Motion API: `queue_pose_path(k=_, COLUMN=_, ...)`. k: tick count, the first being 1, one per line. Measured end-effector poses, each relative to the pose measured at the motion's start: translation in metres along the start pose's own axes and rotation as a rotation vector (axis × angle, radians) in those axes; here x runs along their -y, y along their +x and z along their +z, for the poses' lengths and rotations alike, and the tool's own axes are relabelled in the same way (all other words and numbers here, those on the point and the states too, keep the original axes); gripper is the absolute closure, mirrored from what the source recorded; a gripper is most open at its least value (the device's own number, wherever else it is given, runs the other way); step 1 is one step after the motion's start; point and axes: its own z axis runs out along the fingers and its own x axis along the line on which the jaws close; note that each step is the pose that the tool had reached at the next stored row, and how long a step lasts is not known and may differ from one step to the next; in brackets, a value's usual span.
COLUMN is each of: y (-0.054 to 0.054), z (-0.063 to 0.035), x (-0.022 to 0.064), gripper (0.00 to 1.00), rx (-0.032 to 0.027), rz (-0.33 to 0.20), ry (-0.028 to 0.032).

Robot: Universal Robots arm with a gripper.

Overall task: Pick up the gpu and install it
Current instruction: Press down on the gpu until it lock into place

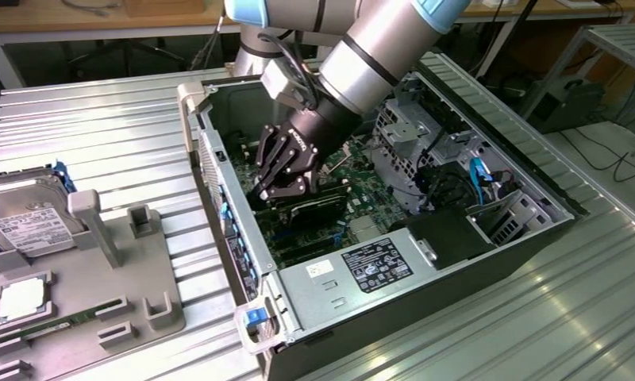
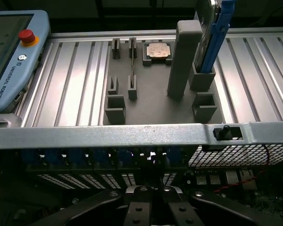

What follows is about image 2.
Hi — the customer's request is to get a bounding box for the silver port block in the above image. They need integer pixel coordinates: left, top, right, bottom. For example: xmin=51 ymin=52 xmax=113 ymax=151
xmin=195 ymin=169 xmax=257 ymax=190

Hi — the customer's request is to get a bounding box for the black open PC case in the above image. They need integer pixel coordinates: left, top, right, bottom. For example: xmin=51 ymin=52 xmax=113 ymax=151
xmin=0 ymin=113 xmax=283 ymax=226

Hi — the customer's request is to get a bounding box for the black case lock pin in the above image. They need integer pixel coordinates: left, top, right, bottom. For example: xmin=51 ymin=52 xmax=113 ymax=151
xmin=213 ymin=125 xmax=241 ymax=142

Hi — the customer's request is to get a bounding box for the green motherboard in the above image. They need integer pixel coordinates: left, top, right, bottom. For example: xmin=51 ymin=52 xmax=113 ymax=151
xmin=183 ymin=164 xmax=283 ymax=219

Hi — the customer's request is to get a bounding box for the grey parts rack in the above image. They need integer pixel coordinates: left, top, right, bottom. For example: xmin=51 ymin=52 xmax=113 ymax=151
xmin=103 ymin=20 xmax=225 ymax=126

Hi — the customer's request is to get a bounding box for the green RAM stick bare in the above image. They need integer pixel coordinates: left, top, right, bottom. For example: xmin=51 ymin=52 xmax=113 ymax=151
xmin=130 ymin=39 xmax=137 ymax=89

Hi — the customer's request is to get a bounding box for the silver CPU chip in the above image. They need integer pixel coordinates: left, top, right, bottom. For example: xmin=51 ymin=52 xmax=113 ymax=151
xmin=146 ymin=42 xmax=171 ymax=60

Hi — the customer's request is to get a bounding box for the blue-grey teach pendant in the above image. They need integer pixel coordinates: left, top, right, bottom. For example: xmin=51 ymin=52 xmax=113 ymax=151
xmin=0 ymin=9 xmax=51 ymax=113

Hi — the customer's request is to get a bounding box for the silver hard disk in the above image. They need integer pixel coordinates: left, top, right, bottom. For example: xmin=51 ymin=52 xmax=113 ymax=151
xmin=195 ymin=0 xmax=222 ymax=71

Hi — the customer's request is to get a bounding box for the red emergency stop button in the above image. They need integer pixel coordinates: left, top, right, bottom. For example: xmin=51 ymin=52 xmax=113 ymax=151
xmin=18 ymin=29 xmax=37 ymax=46

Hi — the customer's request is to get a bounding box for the red twisted wire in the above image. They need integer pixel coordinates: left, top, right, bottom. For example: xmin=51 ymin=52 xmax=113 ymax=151
xmin=214 ymin=143 xmax=275 ymax=194

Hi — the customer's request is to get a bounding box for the grey case handle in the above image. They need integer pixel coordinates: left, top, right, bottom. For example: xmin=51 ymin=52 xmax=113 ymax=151
xmin=0 ymin=113 xmax=24 ymax=129

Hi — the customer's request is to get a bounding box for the blue disk bracket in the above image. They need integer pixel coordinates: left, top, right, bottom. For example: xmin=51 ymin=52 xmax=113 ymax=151
xmin=200 ymin=0 xmax=237 ymax=73

